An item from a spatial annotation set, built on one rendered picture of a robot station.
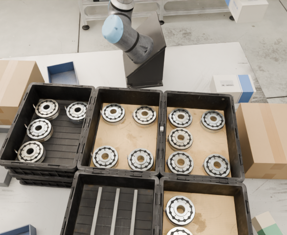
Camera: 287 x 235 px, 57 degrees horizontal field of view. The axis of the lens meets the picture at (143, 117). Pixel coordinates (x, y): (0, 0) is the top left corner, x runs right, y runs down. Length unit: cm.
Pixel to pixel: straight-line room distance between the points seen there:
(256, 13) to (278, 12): 226
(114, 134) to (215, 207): 50
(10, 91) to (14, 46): 174
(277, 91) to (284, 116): 137
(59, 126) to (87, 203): 38
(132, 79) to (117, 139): 41
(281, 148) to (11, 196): 114
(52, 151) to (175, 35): 213
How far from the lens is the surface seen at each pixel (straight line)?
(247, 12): 137
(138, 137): 114
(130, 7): 134
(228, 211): 106
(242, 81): 148
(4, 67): 153
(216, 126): 118
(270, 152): 118
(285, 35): 333
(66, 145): 117
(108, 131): 116
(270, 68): 286
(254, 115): 126
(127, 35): 127
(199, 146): 114
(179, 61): 164
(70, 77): 158
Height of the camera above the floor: 181
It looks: 55 degrees down
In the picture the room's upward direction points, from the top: straight up
